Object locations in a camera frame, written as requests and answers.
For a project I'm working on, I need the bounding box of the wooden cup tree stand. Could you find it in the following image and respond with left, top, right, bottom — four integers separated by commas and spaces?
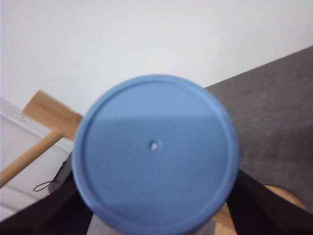
0, 90, 308, 235

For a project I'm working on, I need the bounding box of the blue ribbed cup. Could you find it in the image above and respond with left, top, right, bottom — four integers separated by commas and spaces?
72, 74, 241, 235

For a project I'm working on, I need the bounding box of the black cable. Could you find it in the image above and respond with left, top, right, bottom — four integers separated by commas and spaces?
33, 161, 67, 191

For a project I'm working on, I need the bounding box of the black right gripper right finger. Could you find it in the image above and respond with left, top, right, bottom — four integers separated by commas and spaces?
226, 169, 313, 235

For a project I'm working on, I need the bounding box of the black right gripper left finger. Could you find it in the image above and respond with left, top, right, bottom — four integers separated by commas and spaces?
0, 159, 94, 235

